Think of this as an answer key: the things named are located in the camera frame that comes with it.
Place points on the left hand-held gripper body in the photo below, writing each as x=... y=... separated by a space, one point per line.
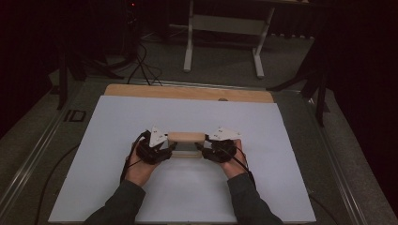
x=150 y=153

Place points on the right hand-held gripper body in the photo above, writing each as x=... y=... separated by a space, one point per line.
x=223 y=151

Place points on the wooden picture frame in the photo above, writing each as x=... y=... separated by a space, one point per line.
x=186 y=137

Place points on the person's right hand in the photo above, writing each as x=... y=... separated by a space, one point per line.
x=233 y=168

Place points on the person's left hand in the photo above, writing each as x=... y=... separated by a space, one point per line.
x=140 y=172

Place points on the white table cover board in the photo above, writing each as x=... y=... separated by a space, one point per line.
x=125 y=112

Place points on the black floor socket plate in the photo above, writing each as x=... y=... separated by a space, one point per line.
x=75 y=115

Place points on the black tripod stand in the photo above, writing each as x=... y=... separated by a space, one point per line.
x=319 y=93

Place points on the black metal stand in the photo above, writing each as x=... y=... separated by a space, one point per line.
x=64 y=81

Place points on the dark equipment with red light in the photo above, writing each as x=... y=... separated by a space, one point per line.
x=131 y=28

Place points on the metal floor rail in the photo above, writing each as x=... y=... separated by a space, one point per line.
x=338 y=168
x=28 y=168

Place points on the white metal table frame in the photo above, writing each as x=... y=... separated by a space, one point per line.
x=225 y=25

